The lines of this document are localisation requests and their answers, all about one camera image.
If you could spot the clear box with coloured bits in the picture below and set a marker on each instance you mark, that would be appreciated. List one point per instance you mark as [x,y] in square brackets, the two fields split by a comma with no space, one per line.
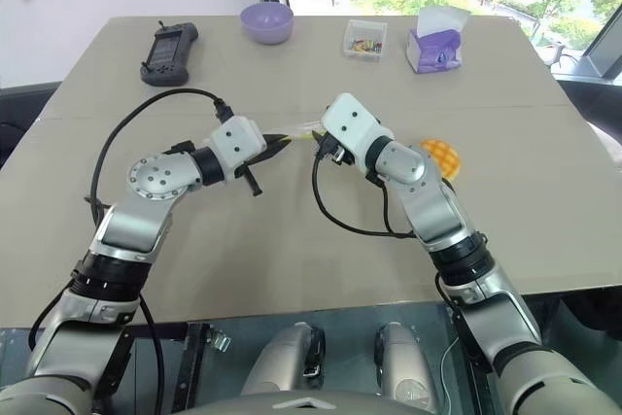
[364,41]

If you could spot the silver right robot leg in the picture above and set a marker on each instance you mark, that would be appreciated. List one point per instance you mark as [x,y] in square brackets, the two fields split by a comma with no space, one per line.
[403,366]

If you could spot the clear plastic bag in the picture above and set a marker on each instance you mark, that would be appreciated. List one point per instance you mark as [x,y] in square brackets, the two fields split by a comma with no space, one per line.
[302,129]

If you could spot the dark chair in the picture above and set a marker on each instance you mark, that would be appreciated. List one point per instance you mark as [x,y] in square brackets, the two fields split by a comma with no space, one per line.
[22,118]

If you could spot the purple tissue box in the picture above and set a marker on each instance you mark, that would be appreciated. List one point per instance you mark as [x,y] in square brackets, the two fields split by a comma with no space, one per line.
[432,53]

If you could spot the silver left robot leg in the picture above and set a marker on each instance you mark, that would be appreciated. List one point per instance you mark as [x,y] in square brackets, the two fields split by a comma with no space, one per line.
[286,361]

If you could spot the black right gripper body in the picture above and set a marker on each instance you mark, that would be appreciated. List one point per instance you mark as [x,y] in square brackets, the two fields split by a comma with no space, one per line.
[330,150]

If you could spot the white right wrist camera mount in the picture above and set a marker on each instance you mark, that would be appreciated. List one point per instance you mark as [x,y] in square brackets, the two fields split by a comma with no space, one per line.
[352,123]

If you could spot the white tissue sheet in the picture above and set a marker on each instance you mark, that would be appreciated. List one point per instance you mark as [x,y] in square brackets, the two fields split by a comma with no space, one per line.
[442,19]

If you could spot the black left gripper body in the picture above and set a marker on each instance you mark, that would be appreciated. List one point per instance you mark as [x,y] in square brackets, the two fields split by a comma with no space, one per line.
[255,157]

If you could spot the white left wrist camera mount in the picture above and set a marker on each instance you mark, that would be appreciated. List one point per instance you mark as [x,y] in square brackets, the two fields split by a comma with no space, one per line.
[235,138]

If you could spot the orange waffle-pattern bread snack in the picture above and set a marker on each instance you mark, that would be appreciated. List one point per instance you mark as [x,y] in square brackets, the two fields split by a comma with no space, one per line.
[446,155]

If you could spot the grey robot torso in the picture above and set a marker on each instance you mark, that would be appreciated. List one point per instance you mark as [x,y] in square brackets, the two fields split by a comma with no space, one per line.
[291,405]

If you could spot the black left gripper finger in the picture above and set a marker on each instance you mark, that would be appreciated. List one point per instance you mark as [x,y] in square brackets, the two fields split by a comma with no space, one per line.
[276,145]
[253,184]

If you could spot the purple plastic bowl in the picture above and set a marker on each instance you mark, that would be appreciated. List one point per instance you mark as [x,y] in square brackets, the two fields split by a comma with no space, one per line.
[266,21]

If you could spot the black handheld controller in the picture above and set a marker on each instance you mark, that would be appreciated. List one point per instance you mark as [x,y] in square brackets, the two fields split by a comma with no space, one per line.
[167,53]

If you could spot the silver robot leg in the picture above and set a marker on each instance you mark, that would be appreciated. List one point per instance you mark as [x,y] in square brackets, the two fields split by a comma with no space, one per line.
[286,361]
[403,366]

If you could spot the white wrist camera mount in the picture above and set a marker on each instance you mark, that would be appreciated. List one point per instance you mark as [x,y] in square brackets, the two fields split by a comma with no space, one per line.
[235,138]
[352,123]

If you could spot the grey caster wheel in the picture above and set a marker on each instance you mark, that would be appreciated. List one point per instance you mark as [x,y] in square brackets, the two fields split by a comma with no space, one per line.
[219,341]

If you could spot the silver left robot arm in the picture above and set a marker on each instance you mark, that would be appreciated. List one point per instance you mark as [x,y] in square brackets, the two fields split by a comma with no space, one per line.
[146,182]

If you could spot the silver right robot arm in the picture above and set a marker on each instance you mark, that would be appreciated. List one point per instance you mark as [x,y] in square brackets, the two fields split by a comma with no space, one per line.
[427,201]

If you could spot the black table frame strut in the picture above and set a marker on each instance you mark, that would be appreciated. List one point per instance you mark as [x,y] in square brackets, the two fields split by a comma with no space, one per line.
[187,366]

